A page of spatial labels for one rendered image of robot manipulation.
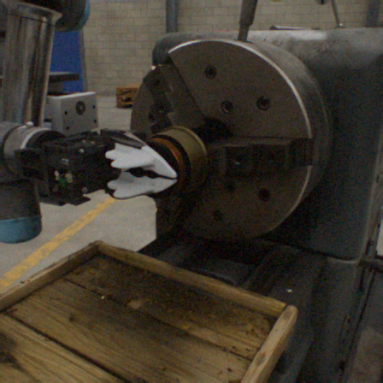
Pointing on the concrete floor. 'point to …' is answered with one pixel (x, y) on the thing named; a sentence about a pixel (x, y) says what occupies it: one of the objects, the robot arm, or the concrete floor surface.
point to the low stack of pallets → (126, 95)
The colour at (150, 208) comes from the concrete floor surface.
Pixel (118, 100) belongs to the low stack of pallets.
